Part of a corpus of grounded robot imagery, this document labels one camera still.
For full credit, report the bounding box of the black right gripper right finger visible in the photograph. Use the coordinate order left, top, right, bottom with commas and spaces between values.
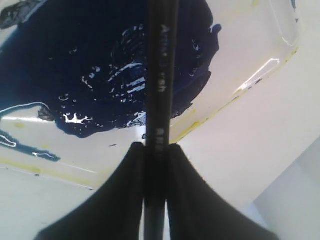
166, 144, 278, 240

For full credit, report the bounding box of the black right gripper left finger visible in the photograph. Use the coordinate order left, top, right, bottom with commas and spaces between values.
35, 142, 145, 240

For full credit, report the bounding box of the black paintbrush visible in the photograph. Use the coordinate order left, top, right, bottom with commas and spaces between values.
143, 0, 179, 240

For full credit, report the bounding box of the white paint tray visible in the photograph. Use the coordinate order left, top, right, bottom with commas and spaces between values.
0, 0, 299, 188

